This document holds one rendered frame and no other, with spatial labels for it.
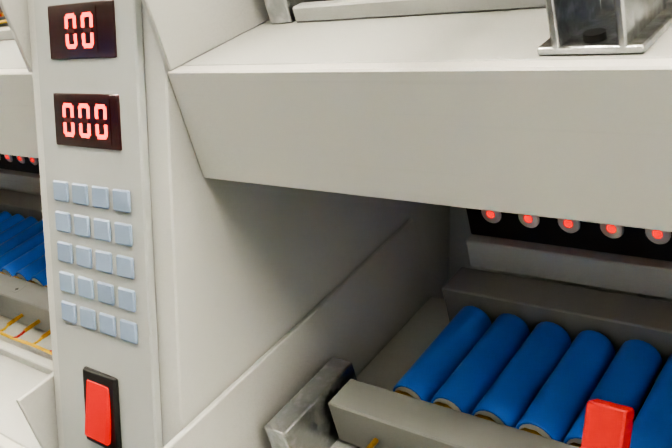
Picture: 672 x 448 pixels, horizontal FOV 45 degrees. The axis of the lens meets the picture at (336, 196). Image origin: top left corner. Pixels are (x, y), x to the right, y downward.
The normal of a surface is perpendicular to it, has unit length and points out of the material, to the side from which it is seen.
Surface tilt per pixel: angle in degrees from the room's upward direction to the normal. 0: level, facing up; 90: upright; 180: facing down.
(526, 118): 111
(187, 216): 90
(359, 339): 90
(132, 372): 90
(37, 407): 90
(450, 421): 21
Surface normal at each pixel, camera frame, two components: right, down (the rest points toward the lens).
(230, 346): 0.77, 0.09
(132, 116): -0.64, 0.13
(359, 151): -0.59, 0.48
